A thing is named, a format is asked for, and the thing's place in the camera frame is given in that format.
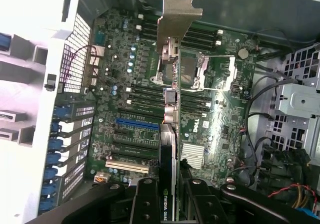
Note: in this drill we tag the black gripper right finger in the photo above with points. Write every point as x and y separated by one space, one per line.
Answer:
207 204

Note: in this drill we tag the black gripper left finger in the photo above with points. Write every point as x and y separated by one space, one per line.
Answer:
145 201

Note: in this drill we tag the white expansion slot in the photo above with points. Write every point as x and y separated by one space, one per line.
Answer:
125 165

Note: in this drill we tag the silver chipset heatsink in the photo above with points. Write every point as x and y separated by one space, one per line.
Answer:
193 155

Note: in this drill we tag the blue expansion slot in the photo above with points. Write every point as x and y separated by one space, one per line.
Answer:
137 124

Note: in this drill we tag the green Dell motherboard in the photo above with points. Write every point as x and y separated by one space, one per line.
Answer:
220 124

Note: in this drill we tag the blue expansion card latch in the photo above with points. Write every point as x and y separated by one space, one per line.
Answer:
55 145
56 129
61 113
54 159

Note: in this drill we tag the CPU socket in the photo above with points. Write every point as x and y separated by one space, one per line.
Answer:
190 69

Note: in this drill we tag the silver socket cover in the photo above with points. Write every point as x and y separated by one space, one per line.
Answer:
232 69

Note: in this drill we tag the silver disk bay cage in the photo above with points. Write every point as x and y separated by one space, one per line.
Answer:
300 101

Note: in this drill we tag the round coin battery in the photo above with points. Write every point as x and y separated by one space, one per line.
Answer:
243 53

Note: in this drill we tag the black open PC case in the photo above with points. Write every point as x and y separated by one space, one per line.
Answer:
270 12

